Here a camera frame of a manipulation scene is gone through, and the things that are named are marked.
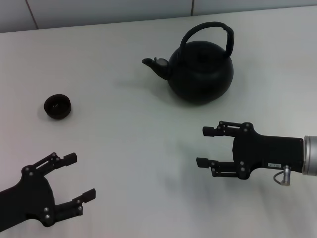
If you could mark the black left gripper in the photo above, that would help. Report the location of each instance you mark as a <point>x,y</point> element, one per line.
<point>34,196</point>

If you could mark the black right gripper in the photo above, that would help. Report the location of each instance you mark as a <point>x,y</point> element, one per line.
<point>267,151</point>

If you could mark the black round teapot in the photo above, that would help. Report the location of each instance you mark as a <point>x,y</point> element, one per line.
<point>200,79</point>

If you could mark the small dark teacup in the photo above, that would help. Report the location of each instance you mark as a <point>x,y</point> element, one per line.
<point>58,110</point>

